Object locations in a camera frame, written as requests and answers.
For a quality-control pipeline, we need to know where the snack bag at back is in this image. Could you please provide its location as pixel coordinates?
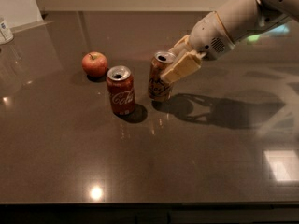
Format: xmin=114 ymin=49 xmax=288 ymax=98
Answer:
xmin=247 ymin=35 xmax=261 ymax=42

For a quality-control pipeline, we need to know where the red Coca-Cola can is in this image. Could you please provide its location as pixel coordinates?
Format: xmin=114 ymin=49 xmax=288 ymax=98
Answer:
xmin=107 ymin=65 xmax=135 ymax=116

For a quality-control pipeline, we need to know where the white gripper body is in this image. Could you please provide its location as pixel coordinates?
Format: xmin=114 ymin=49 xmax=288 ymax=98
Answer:
xmin=189 ymin=12 xmax=235 ymax=60

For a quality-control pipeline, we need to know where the red apple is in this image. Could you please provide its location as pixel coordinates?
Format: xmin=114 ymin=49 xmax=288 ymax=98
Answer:
xmin=81 ymin=51 xmax=108 ymax=77

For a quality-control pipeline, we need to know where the white container at left edge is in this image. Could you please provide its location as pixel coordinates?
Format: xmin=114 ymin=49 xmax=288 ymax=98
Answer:
xmin=0 ymin=17 xmax=14 ymax=44

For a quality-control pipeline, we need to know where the orange LaCroix can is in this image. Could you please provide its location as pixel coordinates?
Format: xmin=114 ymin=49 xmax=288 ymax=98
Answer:
xmin=148 ymin=51 xmax=176 ymax=102

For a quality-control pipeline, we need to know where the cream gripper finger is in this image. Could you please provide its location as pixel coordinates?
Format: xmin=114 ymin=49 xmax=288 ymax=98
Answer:
xmin=161 ymin=50 xmax=206 ymax=83
xmin=169 ymin=35 xmax=192 ymax=58

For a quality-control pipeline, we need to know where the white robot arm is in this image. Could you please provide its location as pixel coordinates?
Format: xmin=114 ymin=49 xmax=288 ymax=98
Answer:
xmin=161 ymin=0 xmax=299 ymax=83

